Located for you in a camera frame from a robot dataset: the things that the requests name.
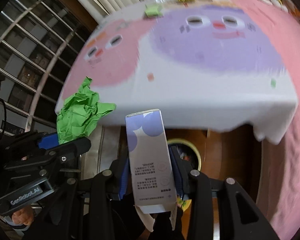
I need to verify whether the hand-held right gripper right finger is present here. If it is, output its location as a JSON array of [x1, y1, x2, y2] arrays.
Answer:
[[168, 145, 282, 240]]

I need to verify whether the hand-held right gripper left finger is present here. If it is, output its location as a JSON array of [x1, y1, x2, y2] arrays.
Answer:
[[22, 154, 133, 240]]

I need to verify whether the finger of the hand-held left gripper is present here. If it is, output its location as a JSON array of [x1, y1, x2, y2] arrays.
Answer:
[[41, 137, 92, 161], [0, 131, 60, 157]]

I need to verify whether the yellow rimmed trash bin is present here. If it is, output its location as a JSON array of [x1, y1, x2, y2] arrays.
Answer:
[[167, 138, 203, 212]]

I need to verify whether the white purple carton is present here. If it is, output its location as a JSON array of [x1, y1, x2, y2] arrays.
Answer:
[[125, 109, 178, 232]]

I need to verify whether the green paper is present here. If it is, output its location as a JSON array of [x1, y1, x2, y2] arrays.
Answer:
[[56, 77, 117, 145]]

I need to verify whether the person's left hand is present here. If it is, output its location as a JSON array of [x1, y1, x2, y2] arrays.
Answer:
[[11, 206, 35, 227]]

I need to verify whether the metal window grille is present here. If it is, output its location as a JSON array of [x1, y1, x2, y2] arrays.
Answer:
[[0, 0, 90, 140]]

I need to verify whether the cartoon printed blanket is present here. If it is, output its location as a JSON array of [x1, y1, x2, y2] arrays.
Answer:
[[54, 0, 298, 145]]

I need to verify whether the pink fleece blanket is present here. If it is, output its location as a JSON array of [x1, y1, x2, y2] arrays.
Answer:
[[222, 0, 300, 239]]

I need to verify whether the light green packet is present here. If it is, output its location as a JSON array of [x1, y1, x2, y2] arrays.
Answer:
[[144, 4, 163, 19]]

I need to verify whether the black cable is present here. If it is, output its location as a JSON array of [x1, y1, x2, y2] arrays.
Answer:
[[0, 98, 7, 132]]

